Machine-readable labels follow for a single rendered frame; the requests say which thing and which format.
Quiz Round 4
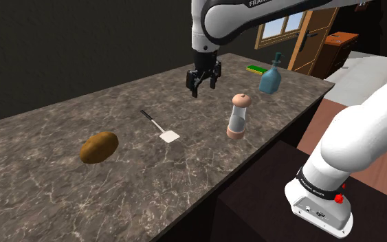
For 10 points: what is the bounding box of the pink pepper grinder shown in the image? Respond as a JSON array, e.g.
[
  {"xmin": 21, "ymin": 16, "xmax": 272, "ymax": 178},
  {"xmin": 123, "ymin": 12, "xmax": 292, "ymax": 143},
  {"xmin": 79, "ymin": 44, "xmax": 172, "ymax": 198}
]
[{"xmin": 226, "ymin": 93, "xmax": 253, "ymax": 140}]

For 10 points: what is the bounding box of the wooden door with black handle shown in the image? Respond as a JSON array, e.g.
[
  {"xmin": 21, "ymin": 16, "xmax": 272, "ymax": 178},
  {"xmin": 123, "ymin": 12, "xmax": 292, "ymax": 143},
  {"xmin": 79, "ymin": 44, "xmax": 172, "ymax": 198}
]
[{"xmin": 287, "ymin": 6, "xmax": 340, "ymax": 76}]

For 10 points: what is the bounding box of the dark robot stand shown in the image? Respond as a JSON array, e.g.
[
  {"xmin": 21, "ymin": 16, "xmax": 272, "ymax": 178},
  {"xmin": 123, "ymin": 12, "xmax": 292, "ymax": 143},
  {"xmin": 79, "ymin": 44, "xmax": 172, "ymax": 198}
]
[{"xmin": 210, "ymin": 140, "xmax": 387, "ymax": 242}]

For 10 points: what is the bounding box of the green and yellow sponge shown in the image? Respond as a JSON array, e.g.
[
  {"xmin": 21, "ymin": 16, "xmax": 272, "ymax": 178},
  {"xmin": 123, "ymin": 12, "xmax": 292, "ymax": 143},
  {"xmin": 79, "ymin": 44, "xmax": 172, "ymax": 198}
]
[{"xmin": 245, "ymin": 64, "xmax": 269, "ymax": 75}]

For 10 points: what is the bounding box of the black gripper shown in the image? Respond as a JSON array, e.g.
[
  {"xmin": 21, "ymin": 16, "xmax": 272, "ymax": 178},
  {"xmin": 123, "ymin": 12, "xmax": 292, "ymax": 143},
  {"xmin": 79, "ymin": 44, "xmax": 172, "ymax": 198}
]
[{"xmin": 186, "ymin": 49, "xmax": 223, "ymax": 99}]

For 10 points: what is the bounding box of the blue soap dispenser bottle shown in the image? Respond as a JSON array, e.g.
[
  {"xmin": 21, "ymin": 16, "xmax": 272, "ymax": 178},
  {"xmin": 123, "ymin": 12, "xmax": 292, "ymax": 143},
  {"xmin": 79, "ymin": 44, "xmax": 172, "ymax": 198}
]
[{"xmin": 258, "ymin": 52, "xmax": 283, "ymax": 95}]

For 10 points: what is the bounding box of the orange wooden cabinet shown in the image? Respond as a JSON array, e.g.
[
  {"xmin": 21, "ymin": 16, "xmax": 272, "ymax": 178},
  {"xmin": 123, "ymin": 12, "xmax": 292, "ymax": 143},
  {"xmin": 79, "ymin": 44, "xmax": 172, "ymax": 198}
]
[{"xmin": 311, "ymin": 31, "xmax": 360, "ymax": 80}]

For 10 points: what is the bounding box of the brown potato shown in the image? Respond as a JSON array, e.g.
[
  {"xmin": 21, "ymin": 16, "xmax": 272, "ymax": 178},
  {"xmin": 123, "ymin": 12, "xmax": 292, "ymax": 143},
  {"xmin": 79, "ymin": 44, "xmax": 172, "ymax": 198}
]
[{"xmin": 80, "ymin": 131, "xmax": 120, "ymax": 165}]

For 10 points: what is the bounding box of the white spatula with black handle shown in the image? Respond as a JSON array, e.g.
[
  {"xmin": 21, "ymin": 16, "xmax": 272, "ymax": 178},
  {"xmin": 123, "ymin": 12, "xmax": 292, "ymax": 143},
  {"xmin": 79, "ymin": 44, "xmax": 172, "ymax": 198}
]
[{"xmin": 140, "ymin": 109, "xmax": 181, "ymax": 144}]

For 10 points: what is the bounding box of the wooden framed window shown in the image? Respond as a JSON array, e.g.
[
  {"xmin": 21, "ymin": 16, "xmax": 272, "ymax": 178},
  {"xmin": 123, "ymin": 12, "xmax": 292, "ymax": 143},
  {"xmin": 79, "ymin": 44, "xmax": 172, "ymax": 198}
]
[{"xmin": 254, "ymin": 10, "xmax": 308, "ymax": 50}]

